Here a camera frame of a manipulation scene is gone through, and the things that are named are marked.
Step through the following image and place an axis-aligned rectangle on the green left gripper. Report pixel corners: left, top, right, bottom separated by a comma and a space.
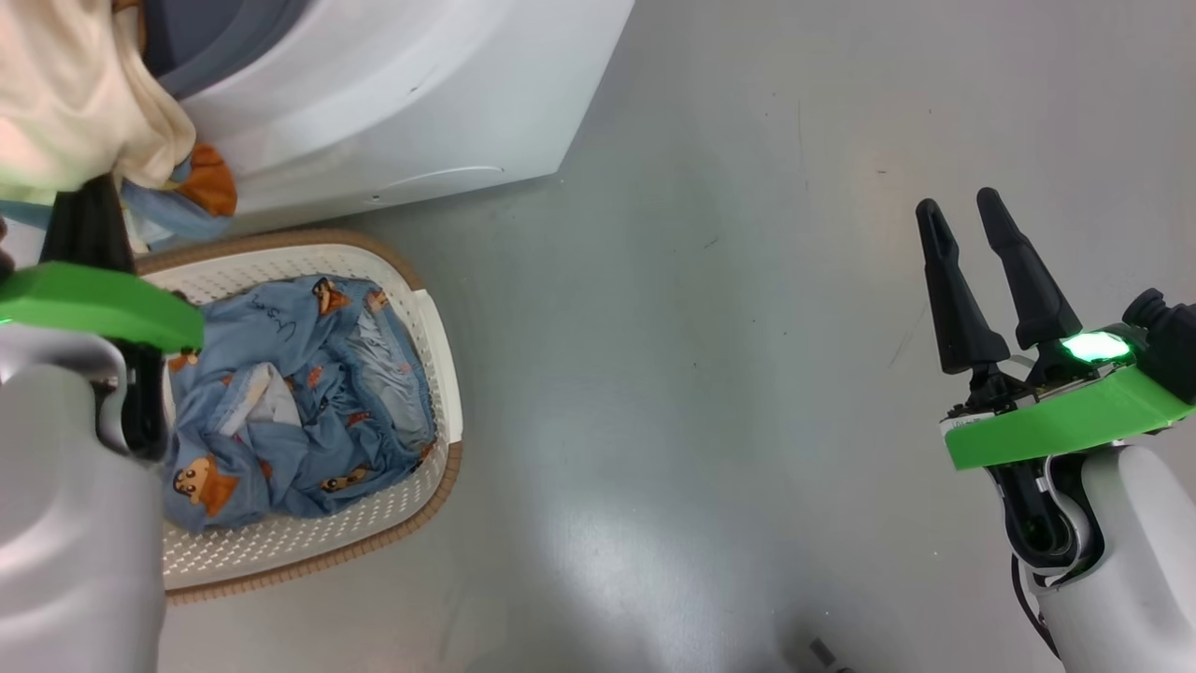
0, 173, 206, 464

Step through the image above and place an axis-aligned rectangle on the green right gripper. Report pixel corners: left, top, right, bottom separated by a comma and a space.
916, 187, 1196, 571

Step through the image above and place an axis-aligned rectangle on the cream cartoon print garment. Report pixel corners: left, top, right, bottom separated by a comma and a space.
0, 0, 239, 251

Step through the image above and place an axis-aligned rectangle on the blue cartoon print garment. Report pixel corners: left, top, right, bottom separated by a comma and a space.
166, 274, 438, 534

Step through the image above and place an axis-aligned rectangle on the grey rubber door gasket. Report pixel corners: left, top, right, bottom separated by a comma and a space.
140, 0, 311, 100

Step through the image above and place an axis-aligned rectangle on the white front-load washing machine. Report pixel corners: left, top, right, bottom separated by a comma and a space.
140, 0, 636, 236

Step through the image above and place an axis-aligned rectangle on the round white filter cover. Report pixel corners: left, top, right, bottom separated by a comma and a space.
364, 165, 506, 203

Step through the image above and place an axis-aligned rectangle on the cream basket with brown rim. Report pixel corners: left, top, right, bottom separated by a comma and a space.
135, 229, 464, 604

